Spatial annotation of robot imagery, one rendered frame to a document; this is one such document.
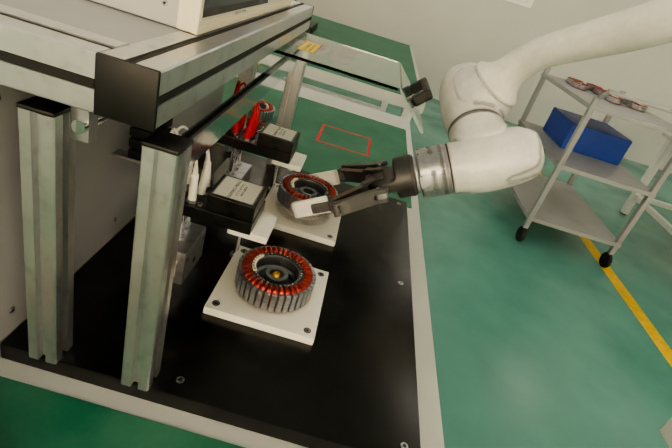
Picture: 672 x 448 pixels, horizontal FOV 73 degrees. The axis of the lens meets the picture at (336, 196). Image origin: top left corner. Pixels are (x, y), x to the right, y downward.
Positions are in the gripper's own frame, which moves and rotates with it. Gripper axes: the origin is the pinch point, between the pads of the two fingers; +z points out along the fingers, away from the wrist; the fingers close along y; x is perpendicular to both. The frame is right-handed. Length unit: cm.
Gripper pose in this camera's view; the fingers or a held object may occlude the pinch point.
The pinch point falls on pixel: (308, 193)
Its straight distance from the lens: 85.8
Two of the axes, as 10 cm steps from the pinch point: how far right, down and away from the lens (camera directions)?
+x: 2.4, 8.8, 4.0
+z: -9.6, 1.7, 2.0
